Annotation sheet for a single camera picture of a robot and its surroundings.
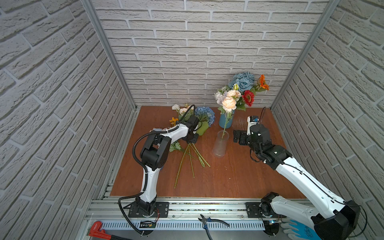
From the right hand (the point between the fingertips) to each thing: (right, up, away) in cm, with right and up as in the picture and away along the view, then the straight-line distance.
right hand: (242, 129), depth 76 cm
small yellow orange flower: (-41, +4, +31) cm, 52 cm away
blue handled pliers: (-20, -43, -6) cm, 48 cm away
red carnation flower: (+5, +18, +4) cm, 19 cm away
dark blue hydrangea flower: (-19, +10, +30) cm, 37 cm away
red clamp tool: (-71, -46, -9) cm, 85 cm away
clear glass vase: (-10, -12, +14) cm, 21 cm away
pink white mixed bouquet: (-11, +20, +10) cm, 25 cm away
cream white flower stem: (-41, +16, +41) cm, 60 cm away
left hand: (-27, -6, +24) cm, 36 cm away
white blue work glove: (+23, -46, -9) cm, 52 cm away
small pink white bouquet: (-39, -12, +17) cm, 44 cm away
